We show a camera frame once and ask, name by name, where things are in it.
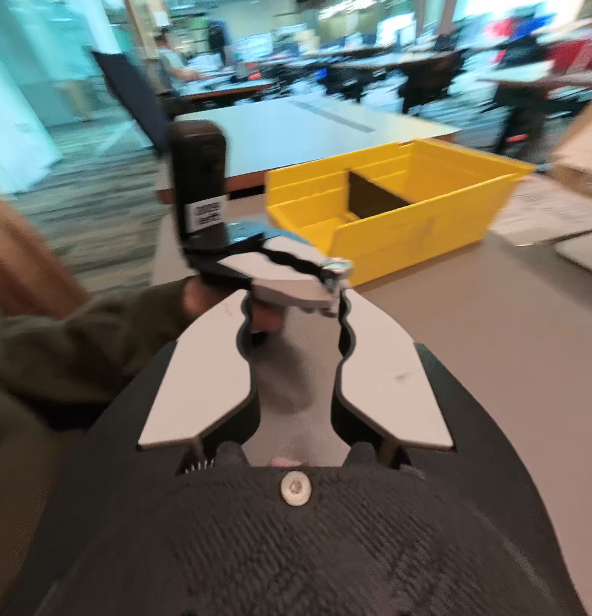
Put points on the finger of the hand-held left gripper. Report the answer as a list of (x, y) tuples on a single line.
[(276, 284), (291, 250)]

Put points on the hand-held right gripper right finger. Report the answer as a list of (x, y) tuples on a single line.
[(397, 385)]

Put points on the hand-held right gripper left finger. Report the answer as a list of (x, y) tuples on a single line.
[(204, 380)]

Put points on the silver hex bolt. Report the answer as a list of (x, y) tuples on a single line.
[(338, 265)]

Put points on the large yellow plastic bin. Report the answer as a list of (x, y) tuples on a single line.
[(421, 240)]

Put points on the grey desk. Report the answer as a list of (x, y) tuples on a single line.
[(493, 313)]

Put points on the person's left hand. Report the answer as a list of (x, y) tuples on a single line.
[(267, 320)]

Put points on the black chair back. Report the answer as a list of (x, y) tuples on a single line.
[(132, 101)]

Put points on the white wood-edged table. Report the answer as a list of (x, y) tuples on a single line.
[(286, 130)]

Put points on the black bin divider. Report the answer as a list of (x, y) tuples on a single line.
[(373, 197)]

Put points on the clear plastic sleeve sheet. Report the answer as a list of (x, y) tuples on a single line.
[(536, 211)]

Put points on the white document holder base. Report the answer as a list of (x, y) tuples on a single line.
[(584, 255)]

